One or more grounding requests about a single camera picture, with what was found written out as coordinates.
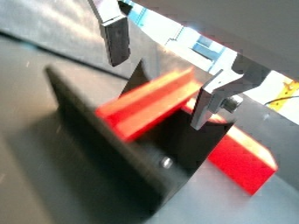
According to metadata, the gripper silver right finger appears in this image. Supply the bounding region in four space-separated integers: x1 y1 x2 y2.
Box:
191 54 271 130

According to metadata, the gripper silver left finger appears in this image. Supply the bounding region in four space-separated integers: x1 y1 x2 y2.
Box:
88 0 131 67

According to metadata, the red star prism object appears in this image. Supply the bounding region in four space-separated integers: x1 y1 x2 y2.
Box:
95 69 200 142

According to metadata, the black curved fixture stand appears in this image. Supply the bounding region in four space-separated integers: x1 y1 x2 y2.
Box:
45 66 233 212

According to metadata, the red shape-sorting block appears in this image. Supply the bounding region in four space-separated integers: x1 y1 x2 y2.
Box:
181 97 279 196

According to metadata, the black cable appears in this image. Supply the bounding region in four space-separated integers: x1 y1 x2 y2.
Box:
263 95 299 107

